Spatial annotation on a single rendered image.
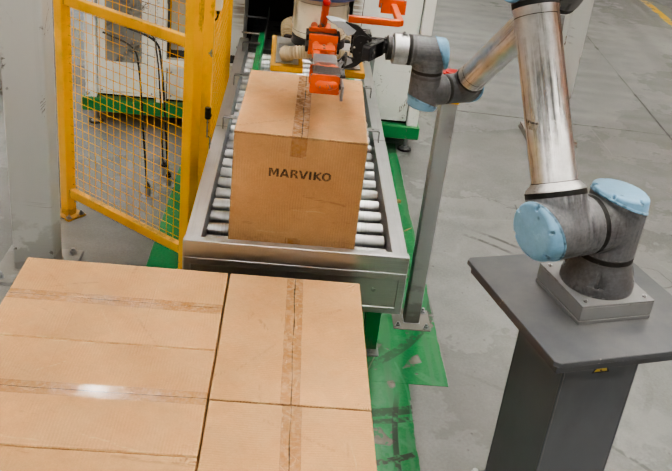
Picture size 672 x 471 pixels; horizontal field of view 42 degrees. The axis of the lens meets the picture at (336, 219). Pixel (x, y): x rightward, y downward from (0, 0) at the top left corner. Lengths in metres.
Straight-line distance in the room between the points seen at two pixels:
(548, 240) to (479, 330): 1.51
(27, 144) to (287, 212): 1.17
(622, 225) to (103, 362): 1.33
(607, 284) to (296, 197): 0.97
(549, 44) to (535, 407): 0.99
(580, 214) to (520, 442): 0.77
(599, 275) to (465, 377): 1.12
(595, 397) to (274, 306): 0.91
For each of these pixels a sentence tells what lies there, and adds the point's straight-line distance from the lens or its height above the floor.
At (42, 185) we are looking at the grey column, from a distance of 3.52.
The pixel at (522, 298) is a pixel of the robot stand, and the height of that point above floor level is 0.75.
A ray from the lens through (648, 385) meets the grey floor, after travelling 3.55.
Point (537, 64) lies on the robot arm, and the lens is 2.16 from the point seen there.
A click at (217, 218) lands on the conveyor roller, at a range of 3.00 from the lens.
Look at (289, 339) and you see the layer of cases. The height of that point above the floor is 0.54.
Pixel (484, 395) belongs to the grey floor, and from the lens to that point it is 3.24.
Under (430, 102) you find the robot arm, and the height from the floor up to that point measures 1.09.
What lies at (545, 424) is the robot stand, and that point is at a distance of 2.48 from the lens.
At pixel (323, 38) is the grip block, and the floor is 1.25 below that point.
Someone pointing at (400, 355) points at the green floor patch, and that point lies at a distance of 3.34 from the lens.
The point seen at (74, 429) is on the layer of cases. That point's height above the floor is 0.54.
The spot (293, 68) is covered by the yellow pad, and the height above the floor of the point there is 1.11.
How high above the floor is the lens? 1.91
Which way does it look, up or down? 27 degrees down
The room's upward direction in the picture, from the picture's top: 7 degrees clockwise
